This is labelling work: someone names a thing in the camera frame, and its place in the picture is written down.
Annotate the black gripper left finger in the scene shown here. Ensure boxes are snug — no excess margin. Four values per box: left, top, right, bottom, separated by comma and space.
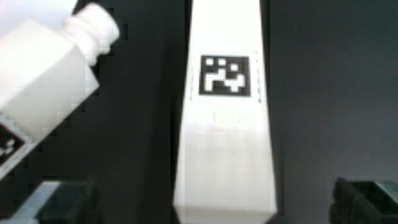
0, 179, 99, 224

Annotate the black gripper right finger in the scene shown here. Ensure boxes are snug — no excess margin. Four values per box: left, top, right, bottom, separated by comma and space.
330, 178, 398, 224

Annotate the white desk leg block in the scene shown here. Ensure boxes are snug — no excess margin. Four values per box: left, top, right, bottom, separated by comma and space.
0, 3, 120, 179

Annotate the white desk leg with tag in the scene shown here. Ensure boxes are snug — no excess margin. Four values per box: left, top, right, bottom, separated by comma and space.
173, 0, 278, 224

